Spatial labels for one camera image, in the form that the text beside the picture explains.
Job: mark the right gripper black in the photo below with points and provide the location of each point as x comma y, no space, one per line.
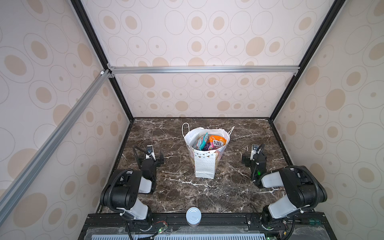
246,158

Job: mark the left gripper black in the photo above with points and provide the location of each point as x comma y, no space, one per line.
158,162

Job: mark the orange red Fox's packet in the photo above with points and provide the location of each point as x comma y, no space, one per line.
216,142

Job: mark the purple candy packet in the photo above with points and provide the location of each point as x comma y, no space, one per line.
206,147

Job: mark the white paper bag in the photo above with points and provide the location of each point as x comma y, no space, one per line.
204,162

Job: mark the teal Fox's candy packet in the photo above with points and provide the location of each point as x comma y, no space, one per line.
202,142

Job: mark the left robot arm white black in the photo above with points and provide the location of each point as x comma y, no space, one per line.
121,192

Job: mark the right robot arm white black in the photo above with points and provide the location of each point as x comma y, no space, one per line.
303,191

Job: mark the white round cap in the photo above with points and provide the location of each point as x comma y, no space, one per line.
193,216

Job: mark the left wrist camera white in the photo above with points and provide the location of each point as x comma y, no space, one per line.
150,151

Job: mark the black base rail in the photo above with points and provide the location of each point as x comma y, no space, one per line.
212,226

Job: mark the horizontal aluminium rail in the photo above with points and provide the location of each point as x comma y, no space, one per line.
206,70

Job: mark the left diagonal aluminium rail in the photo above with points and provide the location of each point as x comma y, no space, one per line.
21,184

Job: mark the left black frame post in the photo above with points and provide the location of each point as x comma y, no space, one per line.
96,44

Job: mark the black frame post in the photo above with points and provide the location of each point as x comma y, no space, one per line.
96,44
319,36

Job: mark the right black frame post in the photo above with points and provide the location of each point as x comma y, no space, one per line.
319,36

